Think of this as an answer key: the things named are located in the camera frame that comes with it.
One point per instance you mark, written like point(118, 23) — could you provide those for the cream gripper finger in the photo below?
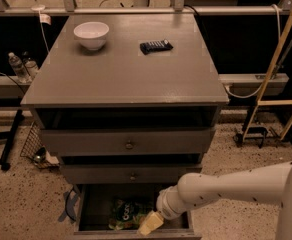
point(152, 221)

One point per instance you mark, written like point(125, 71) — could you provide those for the green rice chip bag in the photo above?
point(128, 214)

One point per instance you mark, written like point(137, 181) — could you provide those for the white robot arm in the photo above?
point(266, 185)

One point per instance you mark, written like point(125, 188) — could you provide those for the grey middle drawer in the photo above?
point(127, 173)

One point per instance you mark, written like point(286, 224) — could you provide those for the grey top drawer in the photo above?
point(95, 143)

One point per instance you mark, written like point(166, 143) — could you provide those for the grey drawer cabinet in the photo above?
point(118, 88)

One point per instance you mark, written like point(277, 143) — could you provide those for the black tripod leg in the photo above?
point(5, 165)

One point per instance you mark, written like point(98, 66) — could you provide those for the dark blue snack bar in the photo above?
point(155, 46)

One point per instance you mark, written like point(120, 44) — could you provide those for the white bowl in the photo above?
point(92, 35)

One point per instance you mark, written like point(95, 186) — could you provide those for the clear plastic water bottle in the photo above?
point(19, 68)

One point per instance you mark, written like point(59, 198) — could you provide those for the black wire basket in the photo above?
point(35, 152)

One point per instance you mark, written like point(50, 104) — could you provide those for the yellow wooden ladder frame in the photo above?
point(275, 62)

